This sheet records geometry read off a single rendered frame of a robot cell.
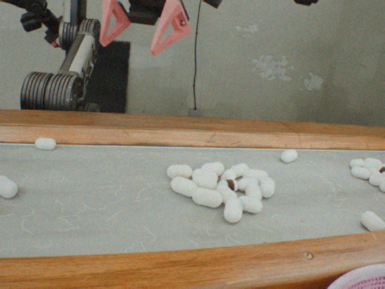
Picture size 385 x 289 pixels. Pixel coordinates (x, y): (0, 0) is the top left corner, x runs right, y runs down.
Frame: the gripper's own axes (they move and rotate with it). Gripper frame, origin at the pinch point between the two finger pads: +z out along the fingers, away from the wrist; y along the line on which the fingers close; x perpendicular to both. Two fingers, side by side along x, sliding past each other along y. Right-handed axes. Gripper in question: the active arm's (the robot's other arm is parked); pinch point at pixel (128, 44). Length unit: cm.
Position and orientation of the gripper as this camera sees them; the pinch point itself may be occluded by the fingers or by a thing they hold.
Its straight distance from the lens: 53.5
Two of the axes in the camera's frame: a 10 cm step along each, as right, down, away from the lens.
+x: -2.6, -4.0, -8.8
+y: -8.9, -2.6, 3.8
